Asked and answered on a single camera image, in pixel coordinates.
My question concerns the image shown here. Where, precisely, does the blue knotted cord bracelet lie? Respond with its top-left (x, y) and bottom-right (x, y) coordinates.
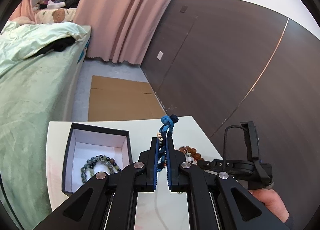
top-left (155, 114), bottom-right (180, 171)

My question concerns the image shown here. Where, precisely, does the black jewelry box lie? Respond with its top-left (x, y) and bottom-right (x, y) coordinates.
top-left (62, 123), bottom-right (132, 196)

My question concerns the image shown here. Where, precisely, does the right hand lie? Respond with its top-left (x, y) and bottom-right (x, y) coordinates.
top-left (249, 189), bottom-right (289, 222)

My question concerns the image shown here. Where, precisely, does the flattened cardboard sheet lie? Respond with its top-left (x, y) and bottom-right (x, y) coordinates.
top-left (88, 75), bottom-right (165, 122)

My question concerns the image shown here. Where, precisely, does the dark brown wardrobe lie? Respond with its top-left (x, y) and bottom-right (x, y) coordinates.
top-left (142, 0), bottom-right (319, 229)

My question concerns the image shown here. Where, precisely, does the green bed sheet mattress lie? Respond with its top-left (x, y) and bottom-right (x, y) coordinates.
top-left (1, 26), bottom-right (91, 229)

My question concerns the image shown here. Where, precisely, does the black garment on bed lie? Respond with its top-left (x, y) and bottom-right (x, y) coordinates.
top-left (32, 36), bottom-right (76, 57)

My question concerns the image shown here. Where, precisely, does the light green duvet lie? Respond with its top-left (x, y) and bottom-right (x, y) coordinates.
top-left (1, 20), bottom-right (88, 74)

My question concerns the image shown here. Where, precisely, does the bear print pillow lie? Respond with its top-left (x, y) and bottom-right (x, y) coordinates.
top-left (35, 8), bottom-right (76, 24)

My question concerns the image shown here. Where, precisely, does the white sock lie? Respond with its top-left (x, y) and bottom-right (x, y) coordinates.
top-left (47, 0), bottom-right (66, 10)

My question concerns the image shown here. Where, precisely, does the pink side curtain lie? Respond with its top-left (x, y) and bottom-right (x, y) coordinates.
top-left (9, 0), bottom-right (35, 22)

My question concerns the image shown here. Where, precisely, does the green stone bead bracelet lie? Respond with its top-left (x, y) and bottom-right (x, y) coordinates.
top-left (80, 154), bottom-right (123, 184)

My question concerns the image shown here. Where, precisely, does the brown bead bracelet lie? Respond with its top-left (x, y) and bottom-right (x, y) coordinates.
top-left (178, 145), bottom-right (205, 166)

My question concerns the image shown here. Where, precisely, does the black cable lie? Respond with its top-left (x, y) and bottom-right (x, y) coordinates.
top-left (223, 125), bottom-right (249, 166)

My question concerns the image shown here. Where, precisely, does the white wall switch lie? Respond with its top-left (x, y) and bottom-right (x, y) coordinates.
top-left (157, 51), bottom-right (163, 60)

